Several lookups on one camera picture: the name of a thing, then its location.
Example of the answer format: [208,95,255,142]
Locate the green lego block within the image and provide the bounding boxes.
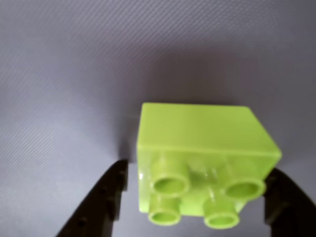
[135,102,283,227]

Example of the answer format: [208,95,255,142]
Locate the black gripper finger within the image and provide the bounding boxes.
[55,160,129,237]
[263,168,316,237]

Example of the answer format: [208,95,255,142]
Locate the grey mat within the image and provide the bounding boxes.
[0,0,316,237]

